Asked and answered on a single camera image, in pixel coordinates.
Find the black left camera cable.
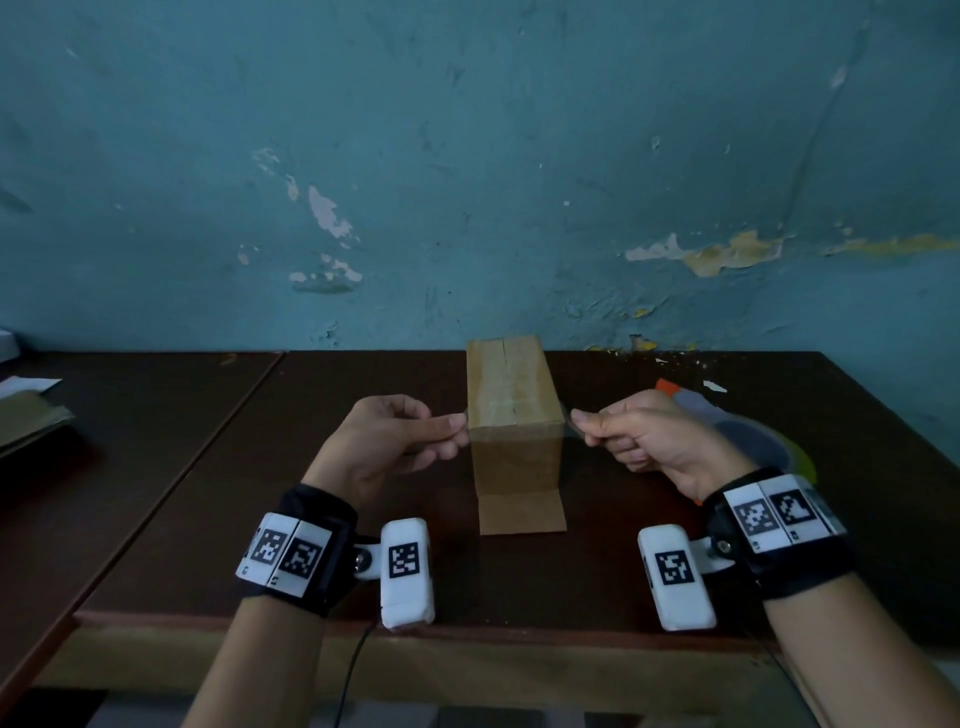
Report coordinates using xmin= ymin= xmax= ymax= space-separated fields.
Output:
xmin=333 ymin=618 xmax=380 ymax=728

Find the person's right hand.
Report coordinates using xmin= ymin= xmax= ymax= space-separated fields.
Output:
xmin=569 ymin=389 xmax=759 ymax=502

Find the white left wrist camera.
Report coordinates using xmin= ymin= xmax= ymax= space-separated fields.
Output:
xmin=352 ymin=517 xmax=436 ymax=632

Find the black right wristband with markers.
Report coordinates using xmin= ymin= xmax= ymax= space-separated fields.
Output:
xmin=701 ymin=467 xmax=856 ymax=601

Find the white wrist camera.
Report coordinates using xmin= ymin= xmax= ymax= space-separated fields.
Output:
xmin=352 ymin=517 xmax=436 ymax=632
xmin=637 ymin=523 xmax=736 ymax=633

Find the person's right forearm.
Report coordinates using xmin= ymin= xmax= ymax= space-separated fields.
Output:
xmin=763 ymin=573 xmax=960 ymax=728

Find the clear tape strip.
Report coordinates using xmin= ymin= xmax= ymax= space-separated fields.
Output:
xmin=404 ymin=408 xmax=601 ymax=453

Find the person's left forearm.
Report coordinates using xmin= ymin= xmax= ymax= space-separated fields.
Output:
xmin=182 ymin=596 xmax=329 ymax=728

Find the black wristband with markers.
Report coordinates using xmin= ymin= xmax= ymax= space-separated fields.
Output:
xmin=235 ymin=483 xmax=360 ymax=619
xmin=701 ymin=467 xmax=856 ymax=601

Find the orange tape dispenser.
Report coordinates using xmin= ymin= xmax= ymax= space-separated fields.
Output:
xmin=654 ymin=378 xmax=798 ymax=475

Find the person's left hand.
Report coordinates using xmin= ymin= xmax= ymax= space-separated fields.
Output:
xmin=302 ymin=395 xmax=472 ymax=513

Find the white paper sheet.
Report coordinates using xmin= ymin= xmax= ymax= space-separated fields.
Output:
xmin=0 ymin=374 xmax=63 ymax=402

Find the black left wristband with markers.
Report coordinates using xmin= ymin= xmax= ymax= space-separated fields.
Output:
xmin=235 ymin=483 xmax=360 ymax=619

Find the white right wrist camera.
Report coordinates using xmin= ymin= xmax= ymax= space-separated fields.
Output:
xmin=637 ymin=523 xmax=736 ymax=633

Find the brown cardboard box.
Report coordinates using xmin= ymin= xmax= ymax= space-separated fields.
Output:
xmin=466 ymin=335 xmax=568 ymax=537

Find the black camera cable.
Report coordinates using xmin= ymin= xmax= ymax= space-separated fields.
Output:
xmin=333 ymin=618 xmax=380 ymax=728
xmin=752 ymin=635 xmax=804 ymax=695

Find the stack of flat cardboard sheets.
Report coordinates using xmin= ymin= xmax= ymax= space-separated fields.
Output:
xmin=0 ymin=389 xmax=76 ymax=460

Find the black right camera cable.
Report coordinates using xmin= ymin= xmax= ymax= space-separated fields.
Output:
xmin=752 ymin=635 xmax=804 ymax=695

